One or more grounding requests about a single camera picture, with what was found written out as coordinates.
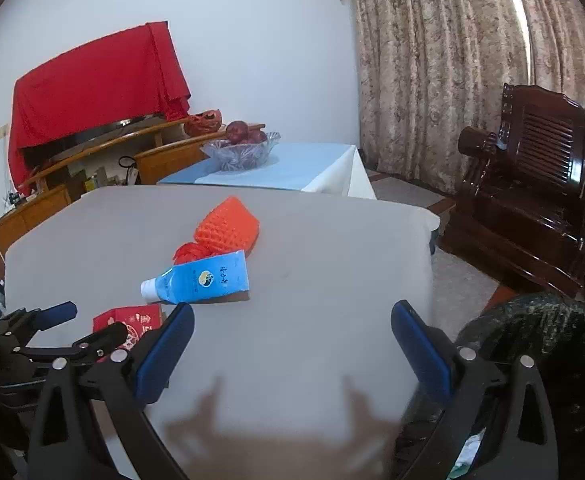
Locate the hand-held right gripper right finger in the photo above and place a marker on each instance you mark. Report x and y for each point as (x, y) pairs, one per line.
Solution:
(422, 350)

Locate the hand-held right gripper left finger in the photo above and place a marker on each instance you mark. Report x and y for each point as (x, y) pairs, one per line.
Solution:
(165, 350)

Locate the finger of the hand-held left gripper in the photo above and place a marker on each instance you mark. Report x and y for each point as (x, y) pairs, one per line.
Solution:
(57, 314)
(107, 337)

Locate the red paper box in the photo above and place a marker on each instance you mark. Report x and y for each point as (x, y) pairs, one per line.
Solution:
(132, 317)

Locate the blue toothpaste tube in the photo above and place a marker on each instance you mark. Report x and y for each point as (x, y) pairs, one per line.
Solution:
(207, 277)

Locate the red mesh net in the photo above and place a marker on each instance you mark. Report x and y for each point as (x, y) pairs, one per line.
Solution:
(190, 252)

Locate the trash bin with black bag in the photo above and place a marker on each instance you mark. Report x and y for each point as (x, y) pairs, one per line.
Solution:
(547, 330)

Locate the bulgy orange foam fruit net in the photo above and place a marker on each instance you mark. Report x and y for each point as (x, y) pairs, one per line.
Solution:
(227, 225)

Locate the wooden television cabinet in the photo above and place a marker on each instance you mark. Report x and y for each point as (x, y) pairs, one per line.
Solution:
(32, 210)

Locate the black television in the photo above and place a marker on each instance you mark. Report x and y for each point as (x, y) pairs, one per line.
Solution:
(72, 142)

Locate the dark wooden armchair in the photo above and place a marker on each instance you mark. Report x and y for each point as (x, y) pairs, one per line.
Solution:
(522, 200)

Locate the white tablecloth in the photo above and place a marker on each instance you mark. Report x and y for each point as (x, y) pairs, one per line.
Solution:
(357, 180)

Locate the glass fruit bowl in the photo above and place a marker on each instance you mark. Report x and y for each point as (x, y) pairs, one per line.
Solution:
(237, 157)

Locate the small white-clothed side table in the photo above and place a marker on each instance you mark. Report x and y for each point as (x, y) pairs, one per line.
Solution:
(312, 165)

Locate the red apple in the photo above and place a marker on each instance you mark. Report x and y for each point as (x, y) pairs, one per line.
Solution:
(259, 136)
(236, 131)

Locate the red cloth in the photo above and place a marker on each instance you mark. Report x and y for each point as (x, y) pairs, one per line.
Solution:
(97, 85)

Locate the beige patterned curtain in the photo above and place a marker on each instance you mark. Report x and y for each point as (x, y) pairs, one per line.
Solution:
(447, 60)

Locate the white wall socket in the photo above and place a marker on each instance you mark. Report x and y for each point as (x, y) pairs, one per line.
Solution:
(1, 132)

